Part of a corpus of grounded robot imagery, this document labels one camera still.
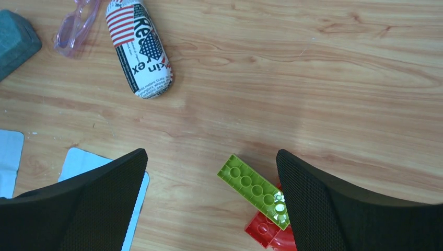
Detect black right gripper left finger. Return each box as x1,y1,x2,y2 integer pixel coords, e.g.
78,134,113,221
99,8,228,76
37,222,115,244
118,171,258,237
1,149,148,250

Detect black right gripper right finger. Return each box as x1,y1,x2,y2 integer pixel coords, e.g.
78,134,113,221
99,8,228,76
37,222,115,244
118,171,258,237
276,149,442,250

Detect flag print glasses case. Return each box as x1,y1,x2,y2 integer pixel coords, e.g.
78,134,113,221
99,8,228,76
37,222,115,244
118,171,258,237
106,1,173,99

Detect pink transparent sunglasses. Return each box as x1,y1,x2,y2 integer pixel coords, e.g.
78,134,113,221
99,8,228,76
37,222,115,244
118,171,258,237
54,0,101,58

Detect right light blue cloth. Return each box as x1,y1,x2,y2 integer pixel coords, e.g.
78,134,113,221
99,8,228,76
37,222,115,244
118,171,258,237
58,147,150,251

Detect light blue cloth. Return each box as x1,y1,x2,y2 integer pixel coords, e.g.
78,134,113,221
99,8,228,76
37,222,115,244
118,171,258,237
1,129,25,199
58,147,150,251

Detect green toy brick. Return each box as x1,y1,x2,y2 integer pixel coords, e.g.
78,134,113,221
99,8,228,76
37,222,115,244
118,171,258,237
217,154,290,230

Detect red toy arch block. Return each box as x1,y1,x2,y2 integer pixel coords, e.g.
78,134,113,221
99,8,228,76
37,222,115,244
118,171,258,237
244,184,298,251

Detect left light blue cloth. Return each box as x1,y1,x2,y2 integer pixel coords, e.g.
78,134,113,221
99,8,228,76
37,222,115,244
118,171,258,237
1,129,25,199

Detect grey-green glasses case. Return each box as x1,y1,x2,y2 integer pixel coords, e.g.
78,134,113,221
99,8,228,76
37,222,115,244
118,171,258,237
1,9,42,80

